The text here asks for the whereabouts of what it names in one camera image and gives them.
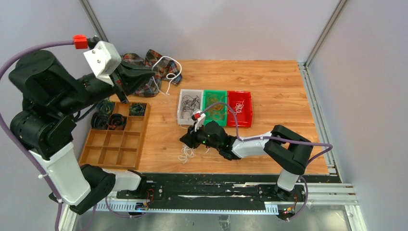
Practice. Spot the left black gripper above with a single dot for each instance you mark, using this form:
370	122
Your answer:
129	77

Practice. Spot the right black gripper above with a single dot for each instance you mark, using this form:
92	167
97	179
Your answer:
187	139

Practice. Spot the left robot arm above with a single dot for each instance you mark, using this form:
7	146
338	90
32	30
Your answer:
51	97

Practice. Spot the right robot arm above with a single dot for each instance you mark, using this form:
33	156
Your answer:
288	149

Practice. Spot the plaid cloth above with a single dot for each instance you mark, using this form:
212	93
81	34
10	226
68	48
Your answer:
164	67

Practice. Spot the white plastic bin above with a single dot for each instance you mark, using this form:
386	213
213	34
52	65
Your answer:
189	102

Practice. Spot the green patterned fabric roll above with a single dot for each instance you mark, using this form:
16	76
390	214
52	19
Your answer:
106	107

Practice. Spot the green plastic bin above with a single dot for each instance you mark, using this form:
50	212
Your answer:
217	113

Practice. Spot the brown fabric roll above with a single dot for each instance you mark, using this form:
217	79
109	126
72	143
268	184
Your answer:
117	122

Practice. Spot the dark fabric roll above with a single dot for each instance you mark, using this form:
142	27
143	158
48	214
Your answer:
99	121

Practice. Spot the red plastic bin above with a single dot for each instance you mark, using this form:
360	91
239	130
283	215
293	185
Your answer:
241	103

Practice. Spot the wooden compartment tray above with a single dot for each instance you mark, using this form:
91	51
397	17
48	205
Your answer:
118	149

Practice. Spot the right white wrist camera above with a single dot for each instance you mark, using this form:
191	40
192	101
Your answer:
198	117

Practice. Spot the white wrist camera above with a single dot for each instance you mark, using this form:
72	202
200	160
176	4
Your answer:
103	59
198	117

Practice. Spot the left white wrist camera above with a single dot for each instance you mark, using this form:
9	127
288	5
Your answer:
103	59

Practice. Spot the left aluminium frame post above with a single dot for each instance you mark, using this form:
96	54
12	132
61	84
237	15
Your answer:
88	9

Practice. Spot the aluminium frame post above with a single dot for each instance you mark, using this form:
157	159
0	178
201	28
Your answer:
88	9
325	32

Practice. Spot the aluminium front rail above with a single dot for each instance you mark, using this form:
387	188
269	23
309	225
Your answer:
316	194

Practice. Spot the right aluminium frame post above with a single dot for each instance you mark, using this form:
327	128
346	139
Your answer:
325	32

